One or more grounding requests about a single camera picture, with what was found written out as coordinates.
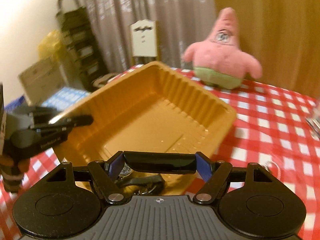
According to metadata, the black wristwatch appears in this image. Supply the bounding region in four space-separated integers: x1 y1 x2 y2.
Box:
114 162 165 195

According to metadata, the wooden door panel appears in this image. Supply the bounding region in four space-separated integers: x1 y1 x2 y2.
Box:
212 0 320 98

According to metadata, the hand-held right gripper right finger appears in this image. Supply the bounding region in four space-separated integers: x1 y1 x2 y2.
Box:
194 152 274 204

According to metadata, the cardboard box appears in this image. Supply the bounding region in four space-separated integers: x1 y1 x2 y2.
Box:
19 57 65 105

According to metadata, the dark folding rack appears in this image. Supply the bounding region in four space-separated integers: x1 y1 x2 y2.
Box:
55 0 110 92

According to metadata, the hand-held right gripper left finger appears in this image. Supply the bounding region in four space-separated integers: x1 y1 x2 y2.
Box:
47 151 126 204

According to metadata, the black glossy hair clip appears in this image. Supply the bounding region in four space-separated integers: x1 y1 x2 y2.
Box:
123 151 198 175

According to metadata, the blue checked bedsheet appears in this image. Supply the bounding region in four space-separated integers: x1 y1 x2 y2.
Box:
5 86 90 110

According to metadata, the red checkered tablecloth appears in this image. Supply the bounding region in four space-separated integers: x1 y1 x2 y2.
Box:
0 64 320 240

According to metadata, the yellow plastic bag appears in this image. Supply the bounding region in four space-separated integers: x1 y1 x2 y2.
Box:
37 30 68 60

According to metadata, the grey patterned curtain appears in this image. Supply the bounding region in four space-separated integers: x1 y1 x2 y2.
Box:
82 0 215 73

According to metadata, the cream wooden chair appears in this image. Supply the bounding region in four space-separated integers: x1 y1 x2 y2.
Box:
130 19 159 65

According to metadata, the pink starfish plush toy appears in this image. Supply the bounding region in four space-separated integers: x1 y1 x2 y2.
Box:
183 7 263 89

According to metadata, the woven basket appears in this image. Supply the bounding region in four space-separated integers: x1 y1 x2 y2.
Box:
91 73 118 87

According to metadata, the yellow plastic tray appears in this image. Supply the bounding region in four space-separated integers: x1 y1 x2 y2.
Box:
49 60 237 195

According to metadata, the person's left hand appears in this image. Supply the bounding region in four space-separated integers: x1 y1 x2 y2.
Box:
0 155 30 173

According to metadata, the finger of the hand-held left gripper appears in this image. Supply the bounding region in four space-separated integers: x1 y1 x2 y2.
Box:
35 114 94 134
31 106 62 125

